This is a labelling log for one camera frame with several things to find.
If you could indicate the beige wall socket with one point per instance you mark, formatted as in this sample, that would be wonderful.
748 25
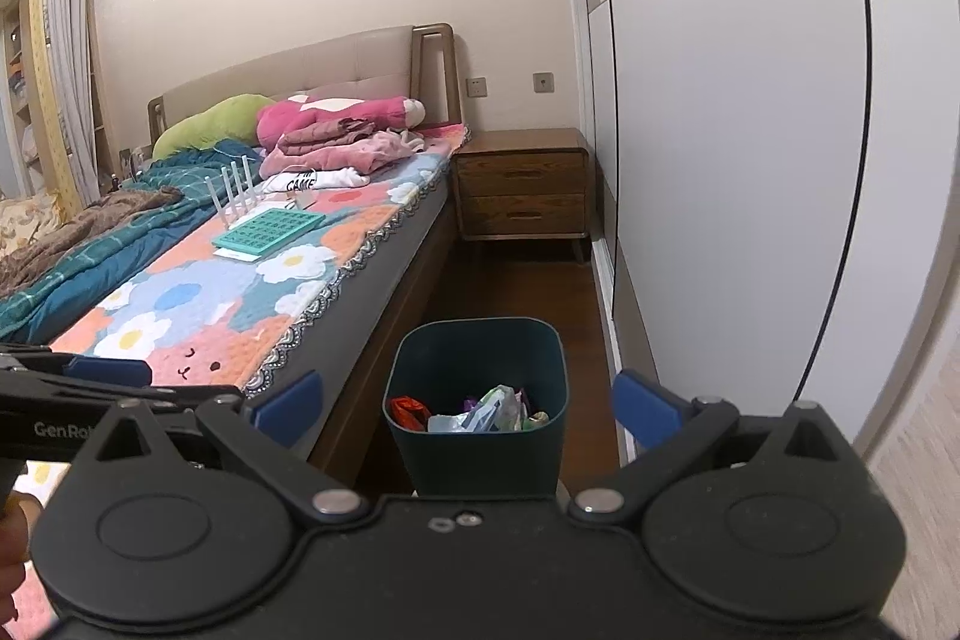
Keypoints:
543 82

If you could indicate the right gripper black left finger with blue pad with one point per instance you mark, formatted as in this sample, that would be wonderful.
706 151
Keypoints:
259 438

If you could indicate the wooden nightstand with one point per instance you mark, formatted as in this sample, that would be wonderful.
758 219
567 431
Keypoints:
524 185

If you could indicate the teal grid tray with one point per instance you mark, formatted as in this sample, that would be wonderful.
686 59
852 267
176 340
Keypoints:
264 233

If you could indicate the bed with floral cover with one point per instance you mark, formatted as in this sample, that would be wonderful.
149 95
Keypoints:
334 299

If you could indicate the person left hand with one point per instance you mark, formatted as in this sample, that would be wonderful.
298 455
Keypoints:
18 516

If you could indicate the white wardrobe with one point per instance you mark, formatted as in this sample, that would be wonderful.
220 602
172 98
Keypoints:
777 192

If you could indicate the beige wall switch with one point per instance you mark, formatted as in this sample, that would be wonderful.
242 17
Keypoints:
476 88

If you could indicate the crumpled green white wrapper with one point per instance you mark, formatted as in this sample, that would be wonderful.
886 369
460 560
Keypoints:
502 409

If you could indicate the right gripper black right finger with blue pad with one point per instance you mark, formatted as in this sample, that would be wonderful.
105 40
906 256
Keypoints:
676 438

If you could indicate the dark teal trash bin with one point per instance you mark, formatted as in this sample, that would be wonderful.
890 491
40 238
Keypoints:
449 364

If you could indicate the green pillow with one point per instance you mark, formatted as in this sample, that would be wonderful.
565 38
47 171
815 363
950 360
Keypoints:
235 118

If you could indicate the teal plaid duvet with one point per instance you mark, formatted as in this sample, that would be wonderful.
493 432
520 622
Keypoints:
87 274

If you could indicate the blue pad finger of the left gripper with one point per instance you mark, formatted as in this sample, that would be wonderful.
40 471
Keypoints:
110 371

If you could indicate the white curtain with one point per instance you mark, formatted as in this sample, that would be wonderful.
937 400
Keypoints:
61 55

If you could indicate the pink folded blanket pile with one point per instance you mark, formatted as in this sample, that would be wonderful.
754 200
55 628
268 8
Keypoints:
334 134

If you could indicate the orange bag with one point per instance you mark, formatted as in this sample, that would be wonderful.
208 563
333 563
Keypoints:
408 413

